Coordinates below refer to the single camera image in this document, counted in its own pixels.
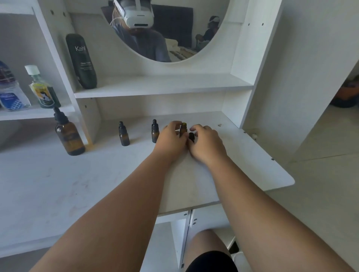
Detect person's left hand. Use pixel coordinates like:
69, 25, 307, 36
153, 121, 189, 163

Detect person's right hand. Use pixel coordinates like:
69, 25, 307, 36
187, 124, 228, 166

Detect person's left forearm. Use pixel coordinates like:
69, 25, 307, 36
29, 151, 180, 272

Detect person's right forearm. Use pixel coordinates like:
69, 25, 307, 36
201, 155, 355, 272

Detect small amber dropper bottle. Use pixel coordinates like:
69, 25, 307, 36
118, 121, 131, 147
151, 119, 160, 144

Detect white vanity shelf unit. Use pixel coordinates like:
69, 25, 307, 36
0, 0, 295, 272

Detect person's leg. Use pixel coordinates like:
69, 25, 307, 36
184, 229, 232, 272

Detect round mirror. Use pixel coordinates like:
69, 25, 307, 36
100, 0, 231, 63

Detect large amber dropper bottle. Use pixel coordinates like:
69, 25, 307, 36
53, 106, 86, 156

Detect black shorts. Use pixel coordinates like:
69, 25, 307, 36
185, 250, 239, 272

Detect dark green tube bottle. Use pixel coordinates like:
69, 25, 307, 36
66, 33, 98, 90

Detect white stool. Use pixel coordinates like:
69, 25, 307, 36
228, 237, 254, 272

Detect clear bottle with white cap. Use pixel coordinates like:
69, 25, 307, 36
24, 65, 62, 109

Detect orange and blue bag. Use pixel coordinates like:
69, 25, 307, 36
330, 79, 359, 109

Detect clear blue-label bottle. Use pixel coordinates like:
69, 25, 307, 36
0, 60, 31, 112

